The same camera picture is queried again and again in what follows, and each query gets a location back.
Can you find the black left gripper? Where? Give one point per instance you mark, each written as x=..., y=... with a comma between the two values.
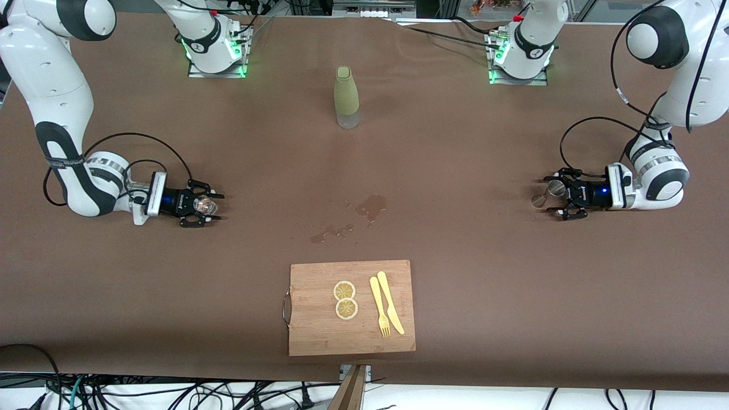
x=589, y=195

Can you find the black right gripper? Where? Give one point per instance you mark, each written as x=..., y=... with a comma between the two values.
x=172, y=201

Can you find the clear glass shaker cup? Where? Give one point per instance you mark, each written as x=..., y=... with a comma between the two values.
x=206, y=205

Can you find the metal jigger measuring cup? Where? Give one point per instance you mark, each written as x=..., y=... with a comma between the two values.
x=553, y=189

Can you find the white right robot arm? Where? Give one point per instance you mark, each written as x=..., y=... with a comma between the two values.
x=51, y=85

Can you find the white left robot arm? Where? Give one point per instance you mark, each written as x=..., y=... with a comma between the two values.
x=692, y=85

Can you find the brown table cover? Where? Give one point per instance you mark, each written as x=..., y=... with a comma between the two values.
x=171, y=285

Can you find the small brown liquid puddle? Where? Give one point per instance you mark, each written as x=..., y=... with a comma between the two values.
x=330, y=232

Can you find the lemon slice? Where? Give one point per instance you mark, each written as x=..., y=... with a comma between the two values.
x=346, y=308
x=344, y=290

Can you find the large brown liquid puddle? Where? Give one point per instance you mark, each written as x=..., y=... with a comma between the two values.
x=371, y=206

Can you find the wooden cutting board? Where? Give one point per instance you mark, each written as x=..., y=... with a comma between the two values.
x=319, y=330

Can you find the green sleeved glass bottle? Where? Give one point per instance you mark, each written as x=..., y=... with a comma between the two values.
x=346, y=94

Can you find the yellow plastic fork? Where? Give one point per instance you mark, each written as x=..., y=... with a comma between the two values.
x=378, y=304

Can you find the yellow plastic knife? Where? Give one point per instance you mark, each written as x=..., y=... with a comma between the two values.
x=388, y=299

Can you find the grey metal equipment rack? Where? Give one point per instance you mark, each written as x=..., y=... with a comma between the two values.
x=373, y=7

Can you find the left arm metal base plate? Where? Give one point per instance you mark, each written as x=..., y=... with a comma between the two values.
x=541, y=81

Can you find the wooden post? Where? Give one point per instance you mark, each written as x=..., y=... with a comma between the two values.
x=350, y=393

